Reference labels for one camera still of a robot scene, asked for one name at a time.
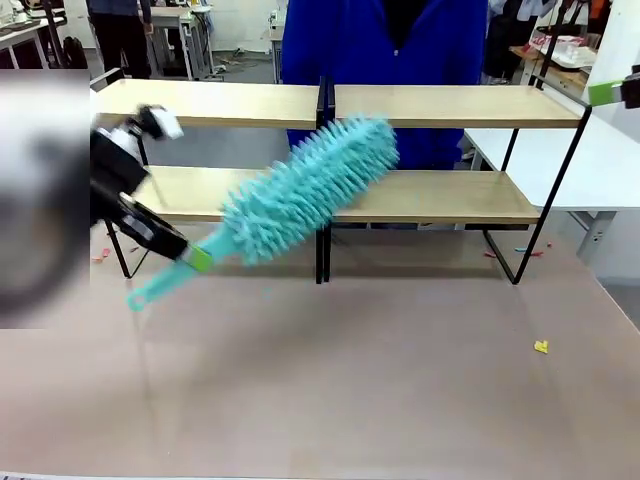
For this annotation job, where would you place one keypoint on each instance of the wooden table with clutter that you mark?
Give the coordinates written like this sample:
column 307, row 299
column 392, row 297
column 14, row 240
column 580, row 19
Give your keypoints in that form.
column 565, row 67

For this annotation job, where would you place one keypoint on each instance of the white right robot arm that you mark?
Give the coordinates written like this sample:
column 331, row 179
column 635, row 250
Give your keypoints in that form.
column 622, row 40

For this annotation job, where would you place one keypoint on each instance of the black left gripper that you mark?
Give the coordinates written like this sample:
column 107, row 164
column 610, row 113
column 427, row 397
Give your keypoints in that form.
column 115, row 170

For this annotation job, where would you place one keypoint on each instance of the cluttered background workbench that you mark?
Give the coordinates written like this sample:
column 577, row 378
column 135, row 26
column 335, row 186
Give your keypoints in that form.
column 20, row 37

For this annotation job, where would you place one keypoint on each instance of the black metal pole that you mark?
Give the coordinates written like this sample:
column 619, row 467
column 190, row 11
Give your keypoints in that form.
column 552, row 45

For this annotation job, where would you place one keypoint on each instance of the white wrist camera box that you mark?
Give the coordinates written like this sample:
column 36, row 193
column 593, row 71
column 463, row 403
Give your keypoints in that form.
column 162, row 122

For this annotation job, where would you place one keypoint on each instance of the black bag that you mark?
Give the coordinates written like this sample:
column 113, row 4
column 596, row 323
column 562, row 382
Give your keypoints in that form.
column 75, row 52

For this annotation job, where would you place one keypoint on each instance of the large white side table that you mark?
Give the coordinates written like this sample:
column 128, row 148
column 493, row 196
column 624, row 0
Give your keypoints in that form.
column 600, row 165

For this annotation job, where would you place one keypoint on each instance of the white background desk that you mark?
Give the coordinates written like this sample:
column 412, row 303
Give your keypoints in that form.
column 175, row 15

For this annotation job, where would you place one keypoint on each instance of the long wooden black-frame shelf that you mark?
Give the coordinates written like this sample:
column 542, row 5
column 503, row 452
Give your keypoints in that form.
column 450, row 105

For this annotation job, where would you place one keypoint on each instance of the short wooden black-frame shelf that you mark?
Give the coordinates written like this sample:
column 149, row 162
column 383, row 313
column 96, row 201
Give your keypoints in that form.
column 225, row 102

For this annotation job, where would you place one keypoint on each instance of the teal microfibre duster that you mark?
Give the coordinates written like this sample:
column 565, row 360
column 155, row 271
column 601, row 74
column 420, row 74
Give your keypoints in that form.
column 310, row 185

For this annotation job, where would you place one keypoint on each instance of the bystander in black trousers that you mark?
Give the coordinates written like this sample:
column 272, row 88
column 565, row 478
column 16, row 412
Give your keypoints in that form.
column 120, row 40

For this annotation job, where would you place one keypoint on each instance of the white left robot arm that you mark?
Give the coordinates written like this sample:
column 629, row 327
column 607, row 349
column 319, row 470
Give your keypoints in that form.
column 30, row 125

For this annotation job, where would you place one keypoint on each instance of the bystander in dark clothes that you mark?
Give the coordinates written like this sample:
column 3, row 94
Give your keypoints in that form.
column 505, row 45

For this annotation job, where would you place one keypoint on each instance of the person in blue jacket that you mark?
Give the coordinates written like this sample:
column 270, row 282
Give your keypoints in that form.
column 350, row 45

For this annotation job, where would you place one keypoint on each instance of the yellow paper scrap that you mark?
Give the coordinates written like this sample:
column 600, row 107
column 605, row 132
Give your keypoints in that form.
column 541, row 346

